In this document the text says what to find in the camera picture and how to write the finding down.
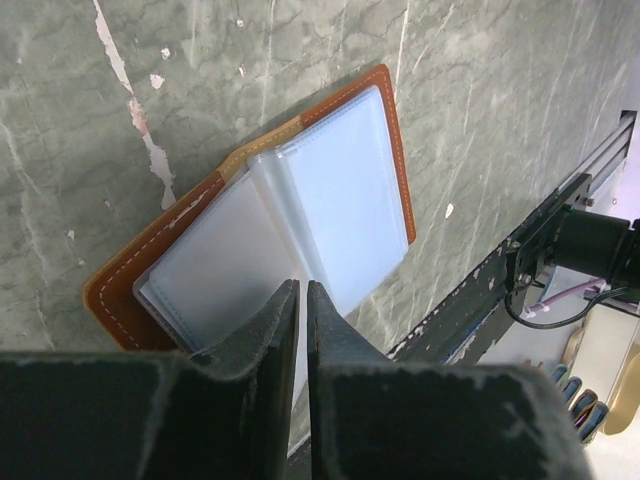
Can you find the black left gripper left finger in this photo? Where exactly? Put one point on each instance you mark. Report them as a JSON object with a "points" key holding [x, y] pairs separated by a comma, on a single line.
{"points": [[223, 413]]}

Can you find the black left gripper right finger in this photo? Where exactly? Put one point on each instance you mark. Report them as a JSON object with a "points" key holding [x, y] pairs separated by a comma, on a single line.
{"points": [[535, 440]]}

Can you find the brown leather card holder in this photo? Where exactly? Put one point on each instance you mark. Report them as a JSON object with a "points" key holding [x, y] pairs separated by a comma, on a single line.
{"points": [[322, 197]]}

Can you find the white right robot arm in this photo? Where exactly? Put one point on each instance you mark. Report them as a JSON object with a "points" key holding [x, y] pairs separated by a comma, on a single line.
{"points": [[602, 246]]}

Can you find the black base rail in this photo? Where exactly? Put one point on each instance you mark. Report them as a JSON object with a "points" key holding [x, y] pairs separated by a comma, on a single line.
{"points": [[500, 300]]}

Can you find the aluminium extrusion rail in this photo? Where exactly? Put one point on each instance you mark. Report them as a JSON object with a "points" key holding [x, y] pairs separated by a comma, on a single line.
{"points": [[611, 152]]}

